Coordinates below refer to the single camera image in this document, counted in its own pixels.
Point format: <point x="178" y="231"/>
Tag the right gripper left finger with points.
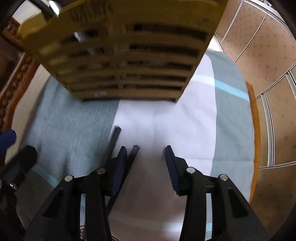
<point x="80" y="199"/>

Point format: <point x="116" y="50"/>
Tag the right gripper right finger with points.
<point x="215" y="197"/>

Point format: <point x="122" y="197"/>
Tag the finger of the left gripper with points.
<point x="7" y="139"/>

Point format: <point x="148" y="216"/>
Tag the black chopstick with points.
<point x="110" y="147"/>
<point x="128" y="164"/>

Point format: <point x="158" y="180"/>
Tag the kitchen counter with cabinets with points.
<point x="256" y="37"/>

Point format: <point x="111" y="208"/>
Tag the carved brown wooden chair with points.
<point x="18" y="67"/>

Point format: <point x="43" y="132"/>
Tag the plaid grey white cloth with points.
<point x="210" y="126"/>

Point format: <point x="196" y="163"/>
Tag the wooden slatted utensil holder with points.
<point x="123" y="49"/>

